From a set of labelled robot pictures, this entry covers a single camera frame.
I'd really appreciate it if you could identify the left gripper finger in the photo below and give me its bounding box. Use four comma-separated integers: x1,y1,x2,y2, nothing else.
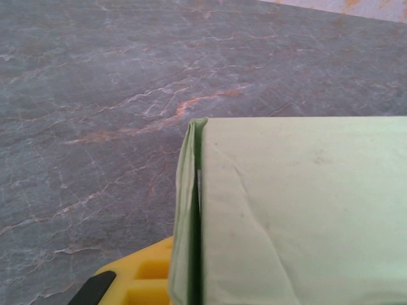
68,235,174,305

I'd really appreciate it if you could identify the green paper box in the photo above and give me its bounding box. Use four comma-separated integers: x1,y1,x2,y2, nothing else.
168,116,407,305

